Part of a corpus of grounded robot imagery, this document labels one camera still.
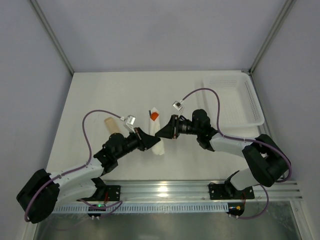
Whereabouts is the white paper napkin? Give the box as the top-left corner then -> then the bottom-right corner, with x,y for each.
146,105 -> 166,157

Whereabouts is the orange plastic spoon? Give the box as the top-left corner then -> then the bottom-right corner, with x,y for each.
150,112 -> 159,121

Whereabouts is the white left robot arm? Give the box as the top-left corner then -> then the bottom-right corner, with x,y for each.
16,127 -> 161,224

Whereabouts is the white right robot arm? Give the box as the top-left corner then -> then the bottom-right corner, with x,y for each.
155,109 -> 292,197

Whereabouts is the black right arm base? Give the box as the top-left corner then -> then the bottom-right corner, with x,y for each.
208,170 -> 255,200

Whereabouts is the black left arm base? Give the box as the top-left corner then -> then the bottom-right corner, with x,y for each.
81,177 -> 121,202

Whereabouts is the beige utensil case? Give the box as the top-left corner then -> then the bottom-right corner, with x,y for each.
104,117 -> 122,135

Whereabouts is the white perforated plastic basket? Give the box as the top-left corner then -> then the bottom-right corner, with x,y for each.
199,72 -> 265,130

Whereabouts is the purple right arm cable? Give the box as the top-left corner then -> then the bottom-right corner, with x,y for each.
179,87 -> 292,220

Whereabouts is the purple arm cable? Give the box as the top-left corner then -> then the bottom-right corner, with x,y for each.
23,109 -> 126,226
179,87 -> 292,220

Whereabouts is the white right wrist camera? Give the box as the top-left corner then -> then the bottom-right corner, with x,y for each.
172,100 -> 184,112

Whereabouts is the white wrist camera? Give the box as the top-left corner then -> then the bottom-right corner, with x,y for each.
120,115 -> 136,133
172,100 -> 184,112

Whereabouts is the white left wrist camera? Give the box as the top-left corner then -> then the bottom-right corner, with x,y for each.
120,115 -> 136,133

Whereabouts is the aluminium front rail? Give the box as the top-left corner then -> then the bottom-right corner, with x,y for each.
104,180 -> 303,203

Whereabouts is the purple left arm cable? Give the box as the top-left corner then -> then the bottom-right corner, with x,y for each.
23,109 -> 126,226

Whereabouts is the slotted white cable duct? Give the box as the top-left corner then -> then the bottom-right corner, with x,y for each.
53,202 -> 229,214

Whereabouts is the left aluminium frame post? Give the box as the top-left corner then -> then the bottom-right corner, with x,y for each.
28,0 -> 75,76

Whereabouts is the aluminium frame post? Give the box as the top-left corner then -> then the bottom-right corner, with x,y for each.
28,0 -> 75,76
248,0 -> 297,76

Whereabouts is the right aluminium frame post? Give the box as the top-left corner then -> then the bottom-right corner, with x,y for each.
248,0 -> 297,76

